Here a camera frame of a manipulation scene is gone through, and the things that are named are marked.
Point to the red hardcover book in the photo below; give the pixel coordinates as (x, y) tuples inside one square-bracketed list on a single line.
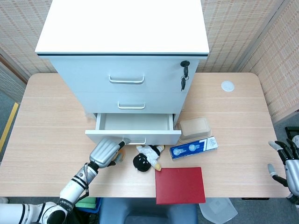
[(180, 186)]

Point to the black key bunch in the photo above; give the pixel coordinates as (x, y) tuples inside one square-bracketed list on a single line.
[(183, 80)]

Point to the white drawer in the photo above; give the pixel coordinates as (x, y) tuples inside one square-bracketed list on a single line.
[(158, 138), (93, 77), (163, 102)]

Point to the blue plastic bin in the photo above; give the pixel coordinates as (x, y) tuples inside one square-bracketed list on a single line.
[(97, 208)]

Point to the blue chair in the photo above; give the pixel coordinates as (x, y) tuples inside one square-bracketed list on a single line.
[(140, 212)]

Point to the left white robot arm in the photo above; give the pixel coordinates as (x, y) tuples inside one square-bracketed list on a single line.
[(72, 189)]

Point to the white middle drawer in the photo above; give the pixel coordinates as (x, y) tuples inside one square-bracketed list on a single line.
[(163, 102)]

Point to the woven beige folding screen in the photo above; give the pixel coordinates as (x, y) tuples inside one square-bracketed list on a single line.
[(233, 35)]

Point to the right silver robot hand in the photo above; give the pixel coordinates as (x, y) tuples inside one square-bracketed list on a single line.
[(293, 170)]

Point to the black metal stand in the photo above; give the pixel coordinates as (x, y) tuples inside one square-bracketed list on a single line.
[(292, 131)]

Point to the blue toothpaste box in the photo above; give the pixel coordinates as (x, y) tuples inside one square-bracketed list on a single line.
[(187, 150)]

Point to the white bottom drawer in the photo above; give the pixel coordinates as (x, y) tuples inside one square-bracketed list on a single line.
[(158, 138)]

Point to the white top drawer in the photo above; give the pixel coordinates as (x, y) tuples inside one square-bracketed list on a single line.
[(93, 77)]

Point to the green flat item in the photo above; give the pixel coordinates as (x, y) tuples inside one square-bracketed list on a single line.
[(86, 203)]

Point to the white drawer cabinet body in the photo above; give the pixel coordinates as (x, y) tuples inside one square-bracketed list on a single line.
[(121, 23)]

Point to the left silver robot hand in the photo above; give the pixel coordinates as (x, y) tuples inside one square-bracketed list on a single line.
[(104, 151)]

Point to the beige plastic food container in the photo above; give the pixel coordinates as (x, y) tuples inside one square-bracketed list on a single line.
[(195, 127)]

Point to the translucent white plastic container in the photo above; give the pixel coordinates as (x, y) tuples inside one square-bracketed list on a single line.
[(217, 212)]

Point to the black and white plush doll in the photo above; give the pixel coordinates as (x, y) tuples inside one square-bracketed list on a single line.
[(142, 163)]

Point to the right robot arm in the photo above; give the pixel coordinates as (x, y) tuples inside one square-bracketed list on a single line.
[(294, 198)]

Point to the orange jelly cup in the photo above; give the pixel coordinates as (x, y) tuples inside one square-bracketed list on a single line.
[(122, 152)]

